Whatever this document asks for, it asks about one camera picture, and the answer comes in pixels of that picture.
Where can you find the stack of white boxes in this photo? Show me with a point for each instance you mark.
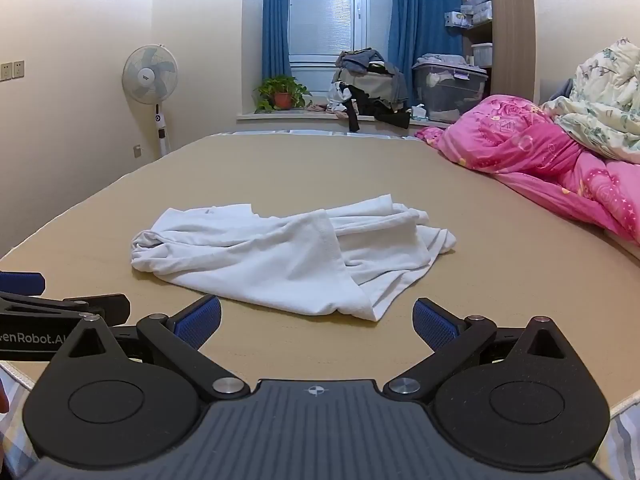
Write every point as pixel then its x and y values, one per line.
pixel 475 7

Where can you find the potted green plant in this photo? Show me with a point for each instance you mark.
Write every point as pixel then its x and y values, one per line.
pixel 282 95

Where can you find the blue grey cloth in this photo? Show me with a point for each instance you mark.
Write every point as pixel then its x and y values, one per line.
pixel 565 91

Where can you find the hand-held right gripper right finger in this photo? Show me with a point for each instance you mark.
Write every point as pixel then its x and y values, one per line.
pixel 434 324

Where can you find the tissue packet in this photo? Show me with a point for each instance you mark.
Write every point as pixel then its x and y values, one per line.
pixel 418 111

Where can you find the small pink cloth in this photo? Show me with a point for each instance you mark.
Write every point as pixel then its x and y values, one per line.
pixel 317 108

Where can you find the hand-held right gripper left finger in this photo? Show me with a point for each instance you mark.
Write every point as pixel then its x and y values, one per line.
pixel 199 322

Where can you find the white lidded bin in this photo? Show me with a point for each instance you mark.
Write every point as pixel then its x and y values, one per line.
pixel 483 55

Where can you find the wall shelf unit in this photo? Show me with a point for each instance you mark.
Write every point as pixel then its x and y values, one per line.
pixel 482 32

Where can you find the white garment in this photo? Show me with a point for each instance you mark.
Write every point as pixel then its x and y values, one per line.
pixel 280 260

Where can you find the clear plastic storage box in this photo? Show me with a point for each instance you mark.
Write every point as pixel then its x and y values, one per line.
pixel 450 92

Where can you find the white standing fan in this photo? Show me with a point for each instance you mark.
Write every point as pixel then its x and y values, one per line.
pixel 150 75

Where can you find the wall socket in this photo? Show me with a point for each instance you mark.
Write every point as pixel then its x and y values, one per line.
pixel 18 69
pixel 5 72

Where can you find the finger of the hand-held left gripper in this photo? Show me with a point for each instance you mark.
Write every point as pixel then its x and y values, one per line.
pixel 20 283
pixel 107 307

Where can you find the white floral quilt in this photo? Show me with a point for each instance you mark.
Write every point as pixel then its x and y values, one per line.
pixel 605 110

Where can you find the pink floral quilt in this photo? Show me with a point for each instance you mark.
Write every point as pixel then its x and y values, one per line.
pixel 525 145

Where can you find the white window sill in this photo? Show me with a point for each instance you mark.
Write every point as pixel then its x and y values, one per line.
pixel 280 116

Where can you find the pile of dark clothes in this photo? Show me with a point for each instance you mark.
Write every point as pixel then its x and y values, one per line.
pixel 370 90

